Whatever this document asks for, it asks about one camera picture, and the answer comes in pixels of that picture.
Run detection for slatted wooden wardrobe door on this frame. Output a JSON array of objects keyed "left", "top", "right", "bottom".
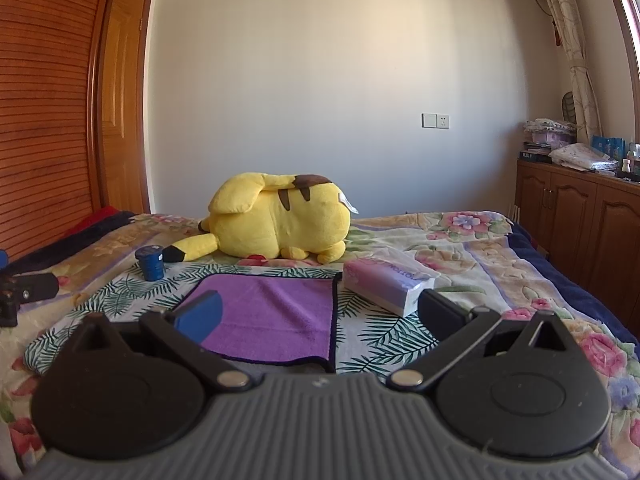
[{"left": 1, "top": 0, "right": 112, "bottom": 259}]

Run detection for wooden side cabinet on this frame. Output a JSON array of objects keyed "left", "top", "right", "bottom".
[{"left": 514, "top": 160, "right": 639, "bottom": 336}]

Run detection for bottles on cabinet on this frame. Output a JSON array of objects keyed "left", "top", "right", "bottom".
[{"left": 620, "top": 143, "right": 640, "bottom": 182}]

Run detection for stack of folded linens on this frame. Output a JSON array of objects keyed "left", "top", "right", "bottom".
[{"left": 520, "top": 118, "right": 577, "bottom": 164}]

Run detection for floral bed quilt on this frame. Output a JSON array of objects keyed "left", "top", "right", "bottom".
[{"left": 1, "top": 211, "right": 639, "bottom": 479}]

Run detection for palm leaf print cloth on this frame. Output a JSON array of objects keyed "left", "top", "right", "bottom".
[{"left": 24, "top": 261, "right": 438, "bottom": 375}]

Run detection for purple tissue pack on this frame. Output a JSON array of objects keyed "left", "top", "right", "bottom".
[{"left": 343, "top": 248, "right": 439, "bottom": 318}]

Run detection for purple and grey towel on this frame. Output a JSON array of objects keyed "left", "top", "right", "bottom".
[{"left": 183, "top": 274, "right": 340, "bottom": 373}]

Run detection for yellow Pikachu plush toy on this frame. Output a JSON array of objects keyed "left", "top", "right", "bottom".
[{"left": 163, "top": 172, "right": 358, "bottom": 264}]

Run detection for patterned beige curtain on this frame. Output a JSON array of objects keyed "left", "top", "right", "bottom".
[{"left": 546, "top": 0, "right": 601, "bottom": 144}]

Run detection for red blanket at headboard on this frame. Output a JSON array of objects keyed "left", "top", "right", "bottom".
[{"left": 63, "top": 206, "right": 122, "bottom": 240}]

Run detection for white wall switch socket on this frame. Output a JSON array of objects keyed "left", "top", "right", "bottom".
[{"left": 422, "top": 113, "right": 450, "bottom": 129}]

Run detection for blue cylindrical cup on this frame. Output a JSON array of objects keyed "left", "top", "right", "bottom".
[{"left": 134, "top": 245, "right": 164, "bottom": 282}]

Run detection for wooden room door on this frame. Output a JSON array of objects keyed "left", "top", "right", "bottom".
[{"left": 100, "top": 0, "right": 151, "bottom": 214}]

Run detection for folded white floral cloth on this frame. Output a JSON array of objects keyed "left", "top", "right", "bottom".
[{"left": 549, "top": 143, "right": 620, "bottom": 171}]

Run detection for blue box on cabinet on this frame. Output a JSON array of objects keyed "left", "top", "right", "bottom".
[{"left": 591, "top": 136, "right": 626, "bottom": 160}]

